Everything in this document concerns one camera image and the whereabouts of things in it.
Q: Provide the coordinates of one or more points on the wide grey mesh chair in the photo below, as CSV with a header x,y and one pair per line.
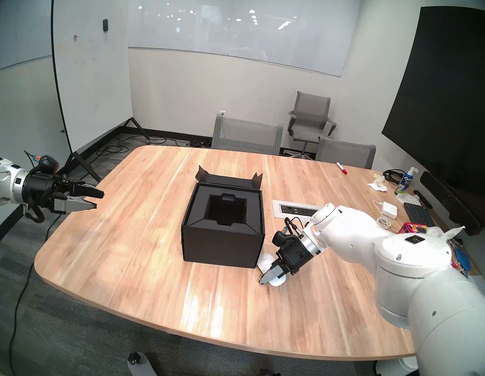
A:
x,y
247,136

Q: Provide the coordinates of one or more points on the glass wall whiteboard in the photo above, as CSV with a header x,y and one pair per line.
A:
x,y
0,38
242,21

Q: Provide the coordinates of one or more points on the red whiteboard marker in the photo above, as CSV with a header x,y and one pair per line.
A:
x,y
341,168

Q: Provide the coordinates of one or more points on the rolling whiteboard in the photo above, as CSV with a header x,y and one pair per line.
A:
x,y
88,63

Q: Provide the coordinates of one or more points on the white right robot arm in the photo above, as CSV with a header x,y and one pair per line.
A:
x,y
413,274

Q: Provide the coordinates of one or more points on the grey table outlet panel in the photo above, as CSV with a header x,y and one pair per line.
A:
x,y
288,210

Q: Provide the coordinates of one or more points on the white cylindrical floor unit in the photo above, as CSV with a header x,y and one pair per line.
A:
x,y
394,369

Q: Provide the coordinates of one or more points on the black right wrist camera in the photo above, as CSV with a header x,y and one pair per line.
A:
x,y
282,238

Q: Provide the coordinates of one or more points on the black wall screen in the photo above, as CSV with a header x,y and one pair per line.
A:
x,y
458,98

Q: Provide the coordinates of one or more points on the red floral tissue box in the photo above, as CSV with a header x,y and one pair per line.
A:
x,y
414,229

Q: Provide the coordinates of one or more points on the white computer mouse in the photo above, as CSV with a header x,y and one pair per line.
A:
x,y
264,263

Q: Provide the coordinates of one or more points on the grey swivel armchair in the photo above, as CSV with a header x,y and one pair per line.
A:
x,y
310,116

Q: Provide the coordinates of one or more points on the black video soundbar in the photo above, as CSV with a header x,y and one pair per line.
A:
x,y
449,201

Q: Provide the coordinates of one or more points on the crumpled white tissue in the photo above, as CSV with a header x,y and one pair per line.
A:
x,y
378,184
407,199

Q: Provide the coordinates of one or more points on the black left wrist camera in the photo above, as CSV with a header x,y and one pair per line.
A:
x,y
46,164

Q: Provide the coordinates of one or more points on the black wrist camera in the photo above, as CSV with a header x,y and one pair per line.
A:
x,y
282,238
46,164

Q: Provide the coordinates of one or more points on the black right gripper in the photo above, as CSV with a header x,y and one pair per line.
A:
x,y
298,255

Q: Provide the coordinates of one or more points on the black cardboard box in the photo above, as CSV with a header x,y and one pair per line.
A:
x,y
221,245

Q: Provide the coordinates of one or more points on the whiteboard cleaner spray bottle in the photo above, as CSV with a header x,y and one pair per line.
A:
x,y
404,184

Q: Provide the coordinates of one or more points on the black keyboard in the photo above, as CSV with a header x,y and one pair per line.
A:
x,y
418,214

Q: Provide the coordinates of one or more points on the white power adapter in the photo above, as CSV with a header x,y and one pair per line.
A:
x,y
390,210

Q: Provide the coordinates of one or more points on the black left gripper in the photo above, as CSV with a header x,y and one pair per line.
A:
x,y
42,190

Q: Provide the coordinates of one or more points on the black whiteboard eraser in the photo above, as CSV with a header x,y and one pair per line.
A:
x,y
106,25

